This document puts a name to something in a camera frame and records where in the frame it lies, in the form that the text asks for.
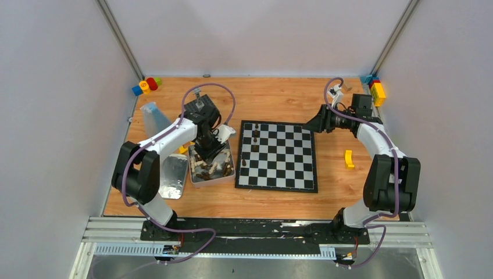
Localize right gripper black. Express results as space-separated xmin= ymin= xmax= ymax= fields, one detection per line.
xmin=302 ymin=103 xmax=354 ymax=134

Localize silver tin lid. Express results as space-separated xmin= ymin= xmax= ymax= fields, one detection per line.
xmin=158 ymin=153 xmax=189 ymax=200

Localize folding chess board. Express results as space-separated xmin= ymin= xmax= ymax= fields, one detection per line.
xmin=235 ymin=120 xmax=318 ymax=194

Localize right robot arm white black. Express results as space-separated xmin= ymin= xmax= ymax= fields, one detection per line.
xmin=303 ymin=94 xmax=421 ymax=243

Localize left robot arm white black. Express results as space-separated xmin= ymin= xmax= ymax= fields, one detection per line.
xmin=111 ymin=105 xmax=226 ymax=240

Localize pink tin box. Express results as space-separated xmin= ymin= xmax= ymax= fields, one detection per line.
xmin=187 ymin=141 xmax=236 ymax=188

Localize grey lego baseplate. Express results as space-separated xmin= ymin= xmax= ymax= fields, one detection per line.
xmin=184 ymin=88 xmax=216 ymax=113

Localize small wooden block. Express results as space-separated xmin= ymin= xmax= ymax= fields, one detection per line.
xmin=342 ymin=81 xmax=352 ymax=92

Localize yellow plastic block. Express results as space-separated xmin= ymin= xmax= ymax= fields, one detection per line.
xmin=344 ymin=149 xmax=355 ymax=170

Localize stacked coloured bricks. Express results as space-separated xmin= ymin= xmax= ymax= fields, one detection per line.
xmin=359 ymin=75 xmax=387 ymax=108

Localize coloured toy blocks cluster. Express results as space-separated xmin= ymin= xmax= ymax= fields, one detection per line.
xmin=131 ymin=77 xmax=162 ymax=96

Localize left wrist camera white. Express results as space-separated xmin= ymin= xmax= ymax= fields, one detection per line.
xmin=216 ymin=124 xmax=237 ymax=143

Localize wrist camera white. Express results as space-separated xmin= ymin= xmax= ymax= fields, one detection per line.
xmin=328 ymin=85 xmax=344 ymax=106
xmin=216 ymin=124 xmax=237 ymax=143

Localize yellow plastic frame piece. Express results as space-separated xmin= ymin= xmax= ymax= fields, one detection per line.
xmin=178 ymin=142 xmax=194 ymax=154

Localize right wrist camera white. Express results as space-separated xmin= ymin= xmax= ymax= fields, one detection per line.
xmin=328 ymin=85 xmax=344 ymax=106

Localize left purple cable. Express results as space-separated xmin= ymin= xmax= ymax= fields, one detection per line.
xmin=121 ymin=83 xmax=237 ymax=266

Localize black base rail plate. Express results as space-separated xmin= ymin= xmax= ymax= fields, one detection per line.
xmin=140 ymin=217 xmax=370 ymax=255

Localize aluminium frame rail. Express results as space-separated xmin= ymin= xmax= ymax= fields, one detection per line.
xmin=70 ymin=217 xmax=442 ymax=278

